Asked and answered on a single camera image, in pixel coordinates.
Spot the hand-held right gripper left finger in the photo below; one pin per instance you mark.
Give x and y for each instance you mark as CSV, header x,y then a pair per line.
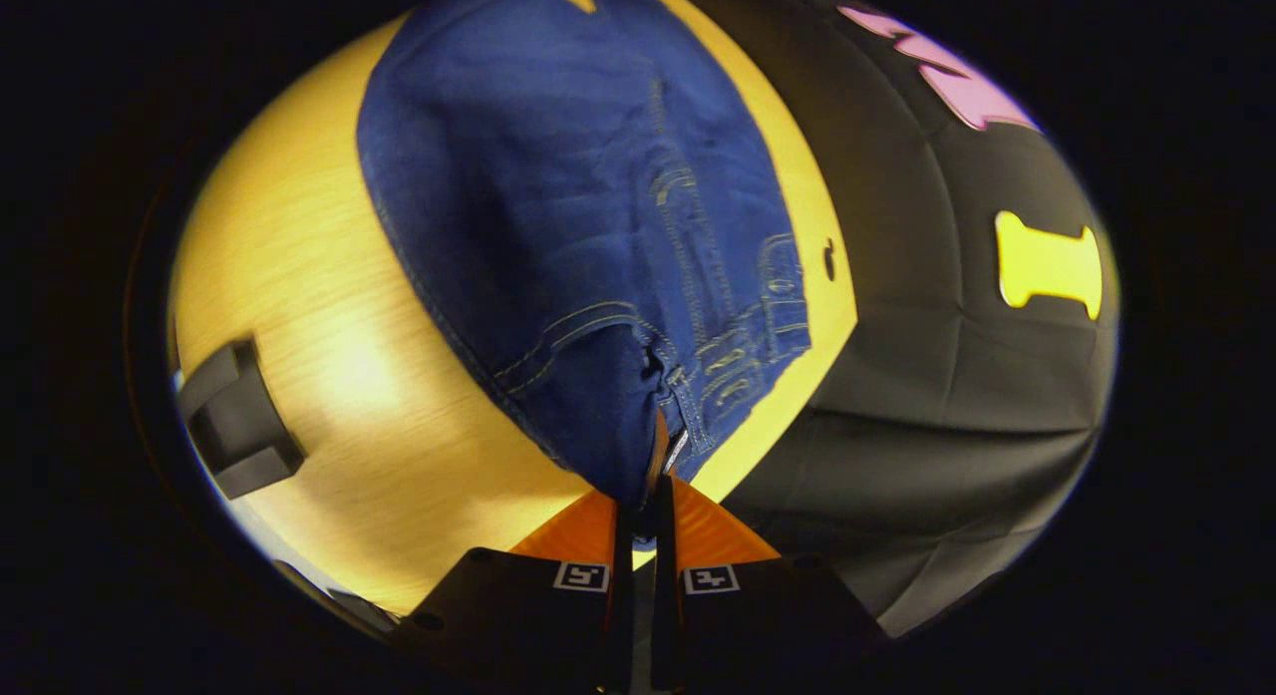
x,y
622,625

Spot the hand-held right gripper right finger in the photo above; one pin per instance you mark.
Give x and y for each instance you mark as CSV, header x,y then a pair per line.
x,y
666,625

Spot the blue jeans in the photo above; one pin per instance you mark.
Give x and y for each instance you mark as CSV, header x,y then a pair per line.
x,y
558,196

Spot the black backdrop cloth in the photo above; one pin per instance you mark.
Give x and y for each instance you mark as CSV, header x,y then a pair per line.
x,y
937,396

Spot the black bracket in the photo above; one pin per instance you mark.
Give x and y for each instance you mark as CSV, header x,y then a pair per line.
x,y
234,421

